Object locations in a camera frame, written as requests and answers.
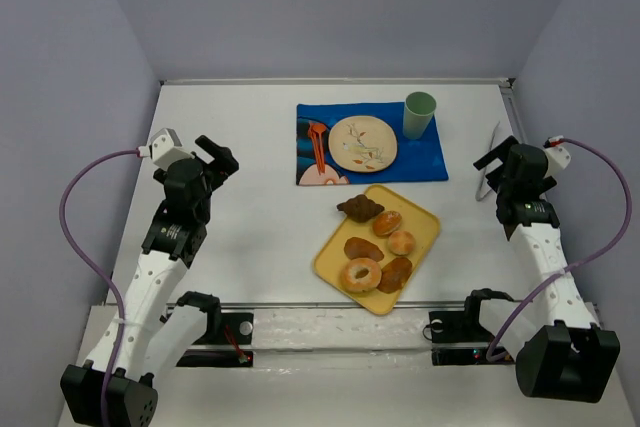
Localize yellow plastic tray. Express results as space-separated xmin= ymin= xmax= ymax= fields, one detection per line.
xmin=313 ymin=185 xmax=440 ymax=316

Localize orange plastic fork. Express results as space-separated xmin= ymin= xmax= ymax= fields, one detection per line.
xmin=307 ymin=122 xmax=327 ymax=174

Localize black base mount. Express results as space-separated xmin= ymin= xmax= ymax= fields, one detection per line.
xmin=176 ymin=312 xmax=254 ymax=368
xmin=422 ymin=310 xmax=493 ymax=367

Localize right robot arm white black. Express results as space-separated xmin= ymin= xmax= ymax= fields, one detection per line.
xmin=463 ymin=136 xmax=626 ymax=403

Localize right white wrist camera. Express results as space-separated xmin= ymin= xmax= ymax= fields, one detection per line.
xmin=543 ymin=136 xmax=571 ymax=178

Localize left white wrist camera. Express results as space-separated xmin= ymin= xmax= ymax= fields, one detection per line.
xmin=148 ymin=128 xmax=194 ymax=171

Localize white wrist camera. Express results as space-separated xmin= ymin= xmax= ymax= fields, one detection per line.
xmin=543 ymin=136 xmax=571 ymax=178
xmin=148 ymin=128 xmax=194 ymax=171

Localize silver metal tongs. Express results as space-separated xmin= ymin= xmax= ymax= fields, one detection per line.
xmin=474 ymin=122 xmax=500 ymax=202

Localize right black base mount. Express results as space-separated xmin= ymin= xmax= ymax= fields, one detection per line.
xmin=422 ymin=310 xmax=493 ymax=367

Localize aluminium front rail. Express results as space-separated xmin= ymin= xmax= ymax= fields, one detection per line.
xmin=164 ymin=299 xmax=471 ymax=313

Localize green plastic cup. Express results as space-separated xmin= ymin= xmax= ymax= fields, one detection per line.
xmin=403 ymin=92 xmax=437 ymax=140

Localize brown oval bread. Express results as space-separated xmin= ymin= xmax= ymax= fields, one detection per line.
xmin=343 ymin=237 xmax=384 ymax=262

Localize blue patterned placemat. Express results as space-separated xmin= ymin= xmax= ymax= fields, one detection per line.
xmin=296 ymin=101 xmax=449 ymax=186

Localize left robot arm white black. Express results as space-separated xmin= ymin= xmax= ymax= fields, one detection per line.
xmin=60 ymin=128 xmax=239 ymax=426

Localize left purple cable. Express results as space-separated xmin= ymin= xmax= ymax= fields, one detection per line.
xmin=59 ymin=146 xmax=152 ymax=427

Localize sugared ring donut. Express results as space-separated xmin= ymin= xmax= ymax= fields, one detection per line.
xmin=340 ymin=258 xmax=382 ymax=294

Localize dark chocolate croissant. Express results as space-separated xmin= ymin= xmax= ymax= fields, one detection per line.
xmin=336 ymin=194 xmax=385 ymax=223

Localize light round bread roll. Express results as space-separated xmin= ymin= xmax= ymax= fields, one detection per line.
xmin=387 ymin=230 xmax=416 ymax=256

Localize beige ceramic plate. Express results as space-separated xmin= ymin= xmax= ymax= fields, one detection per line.
xmin=328 ymin=115 xmax=398 ymax=173

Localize brown glazed pastry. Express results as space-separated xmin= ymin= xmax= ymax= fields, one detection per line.
xmin=377 ymin=257 xmax=413 ymax=294

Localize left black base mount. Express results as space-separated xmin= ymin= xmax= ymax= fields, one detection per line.
xmin=176 ymin=312 xmax=254 ymax=368

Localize sesame glazed bun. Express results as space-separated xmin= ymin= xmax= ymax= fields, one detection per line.
xmin=372 ymin=211 xmax=403 ymax=237

